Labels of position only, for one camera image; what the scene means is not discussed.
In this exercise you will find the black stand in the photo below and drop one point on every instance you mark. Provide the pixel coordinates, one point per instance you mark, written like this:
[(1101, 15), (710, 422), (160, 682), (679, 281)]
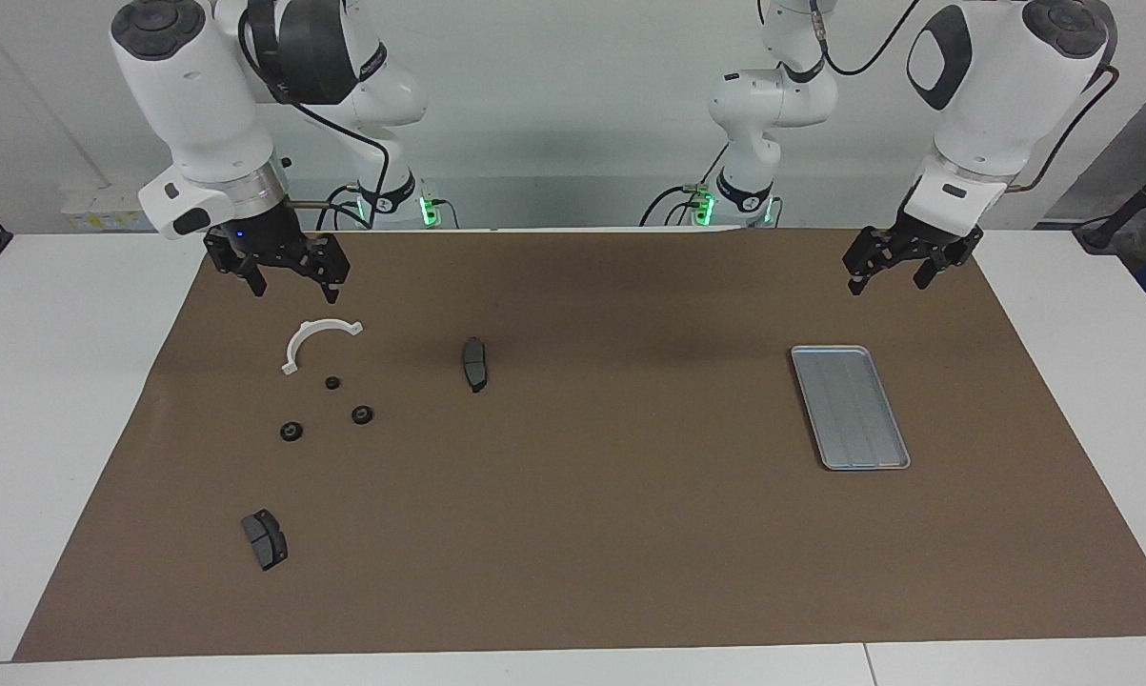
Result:
[(1096, 233)]

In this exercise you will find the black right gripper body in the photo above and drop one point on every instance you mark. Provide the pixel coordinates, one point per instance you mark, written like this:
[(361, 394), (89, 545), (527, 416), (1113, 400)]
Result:
[(277, 248)]

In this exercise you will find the white wall power strip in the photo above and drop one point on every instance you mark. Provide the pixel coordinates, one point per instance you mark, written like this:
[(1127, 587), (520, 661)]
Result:
[(96, 214)]

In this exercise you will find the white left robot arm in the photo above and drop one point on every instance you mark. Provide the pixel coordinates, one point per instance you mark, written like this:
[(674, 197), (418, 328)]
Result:
[(992, 95)]

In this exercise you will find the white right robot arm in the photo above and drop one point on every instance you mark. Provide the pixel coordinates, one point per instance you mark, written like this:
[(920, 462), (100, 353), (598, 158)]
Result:
[(201, 95)]

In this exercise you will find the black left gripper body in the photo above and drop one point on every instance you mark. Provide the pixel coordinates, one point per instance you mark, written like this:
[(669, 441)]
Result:
[(915, 243)]

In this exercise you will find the white curved plastic bracket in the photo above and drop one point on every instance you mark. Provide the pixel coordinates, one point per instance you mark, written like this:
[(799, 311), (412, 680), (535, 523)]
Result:
[(311, 329)]

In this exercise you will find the brown table mat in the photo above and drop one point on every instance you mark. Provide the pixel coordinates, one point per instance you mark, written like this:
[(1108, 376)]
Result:
[(582, 524)]

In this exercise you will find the silver metal tray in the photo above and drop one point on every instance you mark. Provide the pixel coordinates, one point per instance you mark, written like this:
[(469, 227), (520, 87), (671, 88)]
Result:
[(849, 410)]

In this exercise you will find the grey brake pad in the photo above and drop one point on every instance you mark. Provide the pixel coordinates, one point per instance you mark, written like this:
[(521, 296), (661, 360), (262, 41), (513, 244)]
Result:
[(266, 541), (475, 364)]

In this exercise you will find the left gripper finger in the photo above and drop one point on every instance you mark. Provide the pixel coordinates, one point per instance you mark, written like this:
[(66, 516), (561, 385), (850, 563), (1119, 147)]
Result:
[(855, 284), (925, 276)]

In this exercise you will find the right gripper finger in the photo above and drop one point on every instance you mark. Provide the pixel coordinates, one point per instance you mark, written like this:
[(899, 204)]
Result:
[(331, 291), (255, 283)]

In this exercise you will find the large black bearing gear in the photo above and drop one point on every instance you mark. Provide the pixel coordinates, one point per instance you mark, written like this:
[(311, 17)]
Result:
[(291, 431), (362, 414)]

